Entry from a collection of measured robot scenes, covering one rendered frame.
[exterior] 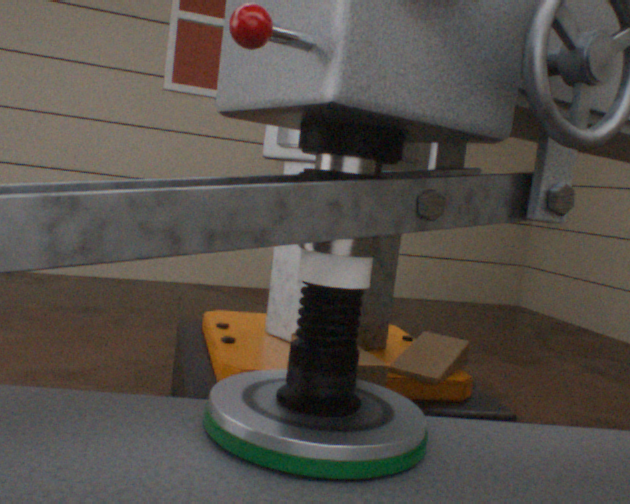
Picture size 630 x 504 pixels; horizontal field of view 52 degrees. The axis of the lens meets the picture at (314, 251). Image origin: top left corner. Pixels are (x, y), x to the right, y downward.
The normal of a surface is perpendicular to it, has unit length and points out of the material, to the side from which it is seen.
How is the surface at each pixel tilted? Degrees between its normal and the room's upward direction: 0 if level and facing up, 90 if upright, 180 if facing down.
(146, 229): 90
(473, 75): 90
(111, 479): 0
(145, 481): 0
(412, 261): 90
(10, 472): 0
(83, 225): 90
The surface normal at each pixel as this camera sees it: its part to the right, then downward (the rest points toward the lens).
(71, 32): 0.32, 0.13
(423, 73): 0.53, 0.15
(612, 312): -0.94, -0.08
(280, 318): -0.72, -0.02
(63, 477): 0.12, -0.99
